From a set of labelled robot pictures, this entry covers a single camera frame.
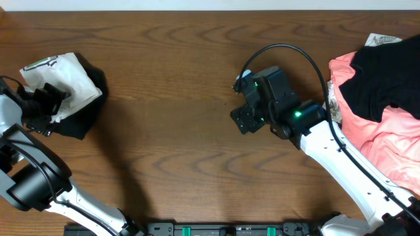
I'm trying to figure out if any black t-shirt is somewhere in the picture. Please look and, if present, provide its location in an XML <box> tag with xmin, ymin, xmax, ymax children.
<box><xmin>339</xmin><ymin>35</ymin><xmax>419</xmax><ymax>123</ymax></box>

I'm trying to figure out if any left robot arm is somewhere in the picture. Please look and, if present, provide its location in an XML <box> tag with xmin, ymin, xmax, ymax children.
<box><xmin>1</xmin><ymin>77</ymin><xmax>146</xmax><ymax>235</ymax></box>

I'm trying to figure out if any folded black garment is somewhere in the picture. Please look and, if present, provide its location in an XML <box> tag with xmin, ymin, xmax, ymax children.
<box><xmin>52</xmin><ymin>52</ymin><xmax>109</xmax><ymax>140</ymax></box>

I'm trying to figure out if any white t-shirt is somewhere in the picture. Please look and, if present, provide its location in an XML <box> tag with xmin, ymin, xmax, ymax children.
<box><xmin>20</xmin><ymin>52</ymin><xmax>102</xmax><ymax>123</ymax></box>

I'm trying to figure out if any coral pink garment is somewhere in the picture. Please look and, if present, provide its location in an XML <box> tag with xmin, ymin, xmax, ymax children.
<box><xmin>328</xmin><ymin>52</ymin><xmax>419</xmax><ymax>194</ymax></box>

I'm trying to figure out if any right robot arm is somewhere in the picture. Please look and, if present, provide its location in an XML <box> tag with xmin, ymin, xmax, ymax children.
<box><xmin>230</xmin><ymin>85</ymin><xmax>419</xmax><ymax>235</ymax></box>

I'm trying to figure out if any white leaf-print garment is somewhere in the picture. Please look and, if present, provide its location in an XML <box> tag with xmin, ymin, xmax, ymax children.
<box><xmin>327</xmin><ymin>33</ymin><xmax>402</xmax><ymax>125</ymax></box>

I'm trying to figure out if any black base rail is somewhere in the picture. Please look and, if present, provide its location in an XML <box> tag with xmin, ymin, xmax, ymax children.
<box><xmin>64</xmin><ymin>222</ymin><xmax>321</xmax><ymax>236</ymax></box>

